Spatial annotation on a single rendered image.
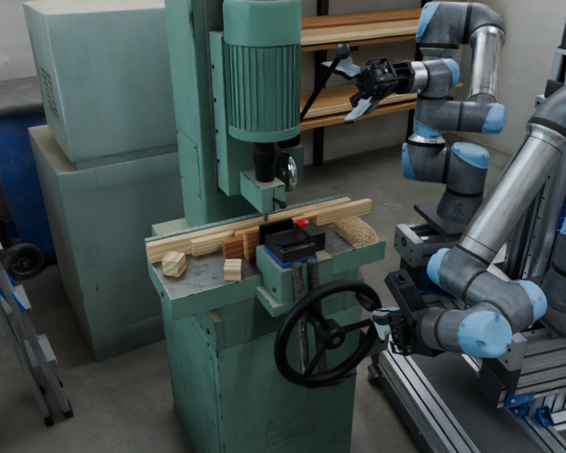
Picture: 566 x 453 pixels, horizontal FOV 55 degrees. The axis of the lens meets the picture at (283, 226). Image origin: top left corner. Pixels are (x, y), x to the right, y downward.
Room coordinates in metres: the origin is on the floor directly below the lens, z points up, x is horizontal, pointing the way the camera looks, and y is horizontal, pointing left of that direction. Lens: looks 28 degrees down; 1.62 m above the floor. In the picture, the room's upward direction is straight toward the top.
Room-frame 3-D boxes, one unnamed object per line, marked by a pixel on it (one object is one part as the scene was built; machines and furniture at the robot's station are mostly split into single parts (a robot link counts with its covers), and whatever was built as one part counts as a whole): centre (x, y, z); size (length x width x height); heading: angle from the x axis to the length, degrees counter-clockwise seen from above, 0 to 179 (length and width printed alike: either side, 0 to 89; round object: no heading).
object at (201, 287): (1.20, 0.01, 0.87); 0.61 x 0.30 x 0.06; 117
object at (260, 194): (1.32, 0.05, 1.03); 0.14 x 0.07 x 0.09; 27
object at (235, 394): (1.41, 0.10, 0.36); 0.58 x 0.45 x 0.71; 27
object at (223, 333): (1.41, 0.10, 0.76); 0.57 x 0.45 x 0.09; 27
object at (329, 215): (1.33, -0.01, 0.92); 0.55 x 0.02 x 0.04; 117
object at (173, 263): (1.13, 0.26, 0.92); 0.05 x 0.04 x 0.04; 165
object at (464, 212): (1.61, -0.58, 0.87); 0.15 x 0.15 x 0.10
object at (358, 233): (1.33, -0.20, 0.92); 0.14 x 0.09 x 0.04; 27
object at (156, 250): (1.31, 0.07, 0.93); 0.60 x 0.02 x 0.05; 117
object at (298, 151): (1.54, -0.01, 1.02); 0.09 x 0.07 x 0.12; 117
